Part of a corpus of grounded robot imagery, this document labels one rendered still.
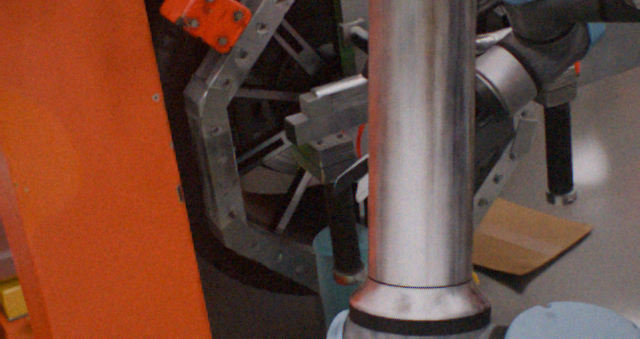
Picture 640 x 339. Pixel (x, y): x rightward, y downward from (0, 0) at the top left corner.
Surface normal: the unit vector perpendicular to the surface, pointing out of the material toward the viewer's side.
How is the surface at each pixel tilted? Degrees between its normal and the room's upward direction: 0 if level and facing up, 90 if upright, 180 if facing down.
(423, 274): 72
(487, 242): 1
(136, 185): 90
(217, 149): 90
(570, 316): 8
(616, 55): 90
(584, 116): 0
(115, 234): 90
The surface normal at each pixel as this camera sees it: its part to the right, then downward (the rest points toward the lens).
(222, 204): 0.44, 0.34
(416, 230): -0.18, 0.14
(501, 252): -0.13, -0.90
